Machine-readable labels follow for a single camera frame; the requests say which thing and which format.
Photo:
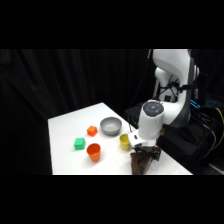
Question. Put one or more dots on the black robot stand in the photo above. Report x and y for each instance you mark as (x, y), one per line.
(186, 146)

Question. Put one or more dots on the brown plush deer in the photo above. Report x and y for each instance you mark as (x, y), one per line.
(141, 163)

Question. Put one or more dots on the grey bowl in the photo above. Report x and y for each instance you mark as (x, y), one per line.
(111, 126)

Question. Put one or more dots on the black curtain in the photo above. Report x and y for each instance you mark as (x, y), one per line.
(33, 100)

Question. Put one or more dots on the green cube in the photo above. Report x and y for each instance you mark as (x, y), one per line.
(79, 143)

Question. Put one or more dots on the blue lit controller box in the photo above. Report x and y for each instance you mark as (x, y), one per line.
(195, 104)

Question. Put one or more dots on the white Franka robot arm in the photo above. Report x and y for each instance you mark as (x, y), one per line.
(170, 100)

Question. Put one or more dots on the yellow plastic cup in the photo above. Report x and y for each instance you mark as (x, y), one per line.
(124, 142)

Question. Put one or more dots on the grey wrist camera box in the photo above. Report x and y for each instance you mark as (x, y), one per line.
(135, 138)

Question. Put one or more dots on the orange plastic cup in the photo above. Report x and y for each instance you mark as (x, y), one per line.
(94, 152)

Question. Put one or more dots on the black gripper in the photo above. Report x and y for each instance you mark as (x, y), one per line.
(146, 147)

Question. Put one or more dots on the orange cube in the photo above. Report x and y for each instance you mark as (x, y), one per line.
(92, 131)

